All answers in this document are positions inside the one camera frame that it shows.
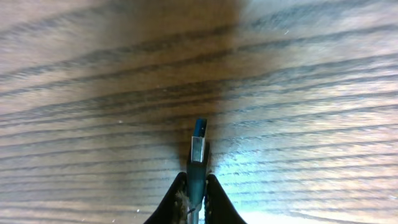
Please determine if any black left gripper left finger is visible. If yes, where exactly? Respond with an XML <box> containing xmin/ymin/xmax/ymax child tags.
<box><xmin>144</xmin><ymin>172</ymin><xmax>187</xmax><ymax>224</ymax></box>

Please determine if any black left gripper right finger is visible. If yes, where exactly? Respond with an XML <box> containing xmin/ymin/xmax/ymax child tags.
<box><xmin>205</xmin><ymin>174</ymin><xmax>246</xmax><ymax>224</ymax></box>

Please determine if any thin black USB-C cable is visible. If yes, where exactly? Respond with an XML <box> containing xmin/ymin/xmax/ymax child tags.
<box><xmin>185</xmin><ymin>118</ymin><xmax>210</xmax><ymax>224</ymax></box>

